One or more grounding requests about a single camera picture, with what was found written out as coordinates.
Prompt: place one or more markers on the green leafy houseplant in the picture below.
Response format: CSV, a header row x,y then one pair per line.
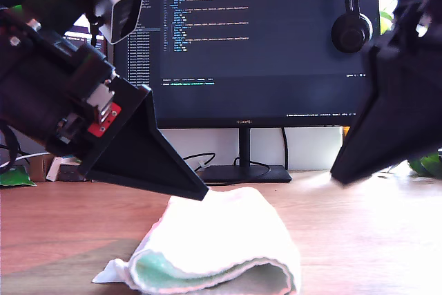
x,y
424,165

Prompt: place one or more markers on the black Huawei computer monitor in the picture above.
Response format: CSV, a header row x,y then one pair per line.
x,y
259,67

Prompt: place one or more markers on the brown cardboard box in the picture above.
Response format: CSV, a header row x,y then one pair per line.
x,y
38,169

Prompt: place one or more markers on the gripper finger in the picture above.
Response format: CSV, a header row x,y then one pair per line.
x,y
390,119
138,157

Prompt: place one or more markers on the dark brown small box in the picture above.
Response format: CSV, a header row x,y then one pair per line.
x,y
70,173

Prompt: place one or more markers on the black over-ear headphones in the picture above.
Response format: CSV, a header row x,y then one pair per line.
x,y
350,34

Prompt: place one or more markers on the white teal small box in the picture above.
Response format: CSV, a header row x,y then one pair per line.
x,y
53,169

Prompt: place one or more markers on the green foil packet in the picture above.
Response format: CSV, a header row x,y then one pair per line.
x,y
14,177

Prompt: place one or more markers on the pink white checked tea towel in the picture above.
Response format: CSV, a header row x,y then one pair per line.
x,y
221,233

